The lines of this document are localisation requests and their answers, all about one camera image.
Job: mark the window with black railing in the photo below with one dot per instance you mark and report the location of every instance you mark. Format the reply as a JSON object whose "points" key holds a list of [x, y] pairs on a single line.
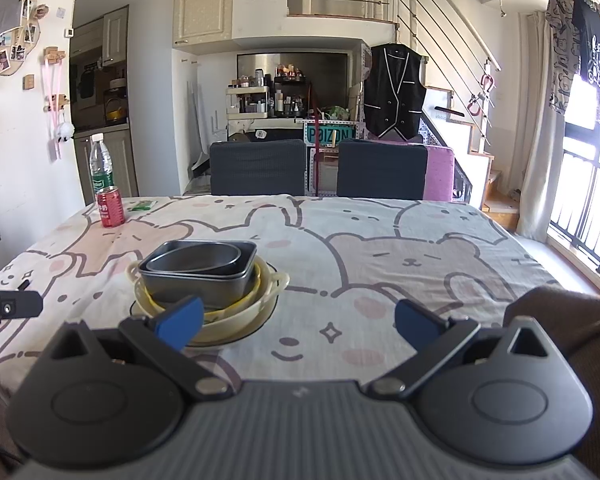
{"points": [[587, 185]]}

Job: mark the yellow kettle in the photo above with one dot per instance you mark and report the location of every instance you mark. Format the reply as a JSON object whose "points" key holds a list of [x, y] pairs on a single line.
{"points": [[115, 112]]}

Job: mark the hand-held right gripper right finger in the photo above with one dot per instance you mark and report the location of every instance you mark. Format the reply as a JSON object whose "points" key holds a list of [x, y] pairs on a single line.
{"points": [[417, 322]]}

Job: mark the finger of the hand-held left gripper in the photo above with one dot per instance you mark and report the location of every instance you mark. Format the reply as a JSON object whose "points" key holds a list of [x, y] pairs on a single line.
{"points": [[15, 304]]}

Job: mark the cream kitchen cabinet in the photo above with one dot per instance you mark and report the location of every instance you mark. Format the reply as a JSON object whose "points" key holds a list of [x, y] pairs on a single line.
{"points": [[125, 160]]}

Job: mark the cream storage shelf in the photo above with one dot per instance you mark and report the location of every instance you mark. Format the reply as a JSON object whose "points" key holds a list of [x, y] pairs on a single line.
{"points": [[247, 110]]}

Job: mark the person's brown clothing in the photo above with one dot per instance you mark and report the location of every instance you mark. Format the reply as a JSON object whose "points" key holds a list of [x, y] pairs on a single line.
{"points": [[570, 320]]}

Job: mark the red drink can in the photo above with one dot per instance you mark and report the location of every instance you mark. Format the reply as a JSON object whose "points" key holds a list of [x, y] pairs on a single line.
{"points": [[111, 210]]}

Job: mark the black printed t-shirt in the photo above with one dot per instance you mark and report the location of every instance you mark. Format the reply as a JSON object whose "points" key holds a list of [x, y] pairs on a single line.
{"points": [[592, 45]]}

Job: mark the red hook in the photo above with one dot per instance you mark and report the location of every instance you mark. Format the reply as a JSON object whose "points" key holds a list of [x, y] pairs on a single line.
{"points": [[488, 82], [474, 106]]}

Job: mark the teal lettered sign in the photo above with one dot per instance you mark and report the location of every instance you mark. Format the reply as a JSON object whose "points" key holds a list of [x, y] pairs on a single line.
{"points": [[330, 136]]}

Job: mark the bear print tablecloth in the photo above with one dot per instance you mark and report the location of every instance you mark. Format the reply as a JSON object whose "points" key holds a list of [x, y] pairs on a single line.
{"points": [[405, 270]]}

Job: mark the wall photo collage board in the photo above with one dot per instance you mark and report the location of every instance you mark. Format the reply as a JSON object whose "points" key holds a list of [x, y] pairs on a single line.
{"points": [[0, 15]]}

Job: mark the green snack packet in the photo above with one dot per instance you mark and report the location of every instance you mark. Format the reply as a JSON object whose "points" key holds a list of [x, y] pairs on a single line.
{"points": [[141, 205]]}

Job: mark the cream curtain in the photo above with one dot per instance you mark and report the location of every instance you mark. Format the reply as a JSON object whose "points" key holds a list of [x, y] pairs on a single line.
{"points": [[540, 160]]}

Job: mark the grey patterned garment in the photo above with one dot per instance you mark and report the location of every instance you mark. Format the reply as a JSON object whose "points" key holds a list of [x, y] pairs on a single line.
{"points": [[562, 60]]}

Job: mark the white plush toy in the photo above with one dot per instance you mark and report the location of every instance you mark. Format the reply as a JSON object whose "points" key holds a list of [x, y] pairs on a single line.
{"points": [[64, 131]]}

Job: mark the dark grey chair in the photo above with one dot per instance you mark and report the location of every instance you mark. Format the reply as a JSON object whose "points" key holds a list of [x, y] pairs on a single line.
{"points": [[380, 170], [257, 167]]}

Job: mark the green label water bottle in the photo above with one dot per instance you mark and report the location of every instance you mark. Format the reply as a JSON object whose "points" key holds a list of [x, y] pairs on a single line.
{"points": [[101, 170]]}

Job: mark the round metal bowl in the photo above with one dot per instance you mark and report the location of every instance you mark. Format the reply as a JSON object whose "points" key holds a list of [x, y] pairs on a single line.
{"points": [[190, 260]]}

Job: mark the black rack with bottles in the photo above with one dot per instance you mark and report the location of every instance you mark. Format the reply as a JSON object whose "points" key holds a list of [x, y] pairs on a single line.
{"points": [[290, 105]]}

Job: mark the black vest with white trim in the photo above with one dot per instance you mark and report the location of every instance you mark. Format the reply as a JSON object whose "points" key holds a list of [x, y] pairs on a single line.
{"points": [[395, 95]]}

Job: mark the cream wall cabinet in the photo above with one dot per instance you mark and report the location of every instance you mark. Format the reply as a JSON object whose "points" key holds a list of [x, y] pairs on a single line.
{"points": [[202, 15]]}

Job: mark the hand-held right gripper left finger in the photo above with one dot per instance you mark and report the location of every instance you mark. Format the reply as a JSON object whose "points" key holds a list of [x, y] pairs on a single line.
{"points": [[180, 320]]}

